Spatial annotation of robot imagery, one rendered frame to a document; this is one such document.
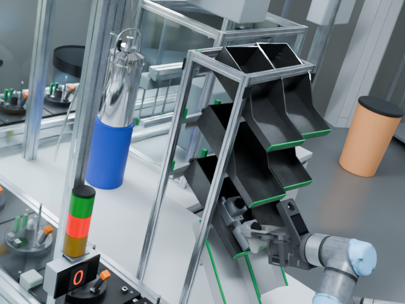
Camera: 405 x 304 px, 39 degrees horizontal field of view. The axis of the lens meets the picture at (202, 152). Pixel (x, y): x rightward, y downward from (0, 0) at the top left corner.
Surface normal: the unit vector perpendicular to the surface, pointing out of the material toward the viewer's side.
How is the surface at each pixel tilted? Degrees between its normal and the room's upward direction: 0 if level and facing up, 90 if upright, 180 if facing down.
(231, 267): 45
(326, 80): 90
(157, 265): 0
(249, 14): 90
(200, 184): 90
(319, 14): 90
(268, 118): 25
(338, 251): 56
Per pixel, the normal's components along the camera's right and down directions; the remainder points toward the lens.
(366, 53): 0.39, 0.48
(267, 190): 0.48, -0.60
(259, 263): 0.61, -0.29
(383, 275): 0.23, -0.88
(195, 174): -0.73, 0.12
